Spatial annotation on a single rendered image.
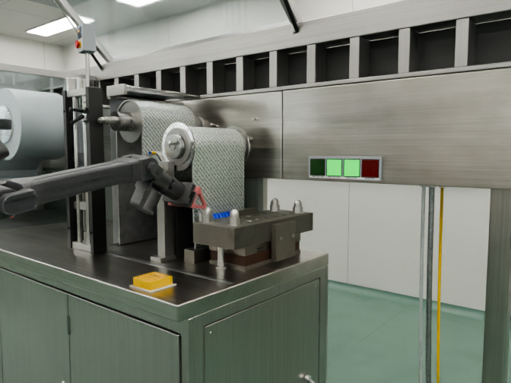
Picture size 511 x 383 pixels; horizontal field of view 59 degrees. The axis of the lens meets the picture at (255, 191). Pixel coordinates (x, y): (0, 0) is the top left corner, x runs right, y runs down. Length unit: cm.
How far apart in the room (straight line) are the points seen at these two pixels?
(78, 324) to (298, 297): 65
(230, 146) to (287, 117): 22
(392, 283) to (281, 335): 270
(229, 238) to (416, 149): 57
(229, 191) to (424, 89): 66
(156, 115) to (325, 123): 57
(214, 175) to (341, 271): 290
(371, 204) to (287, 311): 267
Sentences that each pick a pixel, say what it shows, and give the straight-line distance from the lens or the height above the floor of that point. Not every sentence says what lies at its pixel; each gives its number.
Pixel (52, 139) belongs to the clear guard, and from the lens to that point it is 228.
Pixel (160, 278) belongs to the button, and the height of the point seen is 92.
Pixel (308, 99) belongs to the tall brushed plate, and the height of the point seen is 140.
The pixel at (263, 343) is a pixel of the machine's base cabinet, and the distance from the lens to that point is 132.
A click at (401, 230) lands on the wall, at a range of 389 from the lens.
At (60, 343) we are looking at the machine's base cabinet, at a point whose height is 65.
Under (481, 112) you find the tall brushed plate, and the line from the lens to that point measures 130.
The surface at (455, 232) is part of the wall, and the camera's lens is 376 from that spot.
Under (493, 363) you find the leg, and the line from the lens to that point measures 157.
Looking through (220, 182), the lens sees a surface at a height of 114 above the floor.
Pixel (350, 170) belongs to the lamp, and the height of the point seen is 118.
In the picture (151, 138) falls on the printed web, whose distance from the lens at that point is 157.
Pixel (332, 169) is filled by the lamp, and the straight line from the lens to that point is 144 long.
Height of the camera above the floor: 124
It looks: 5 degrees down
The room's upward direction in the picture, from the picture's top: straight up
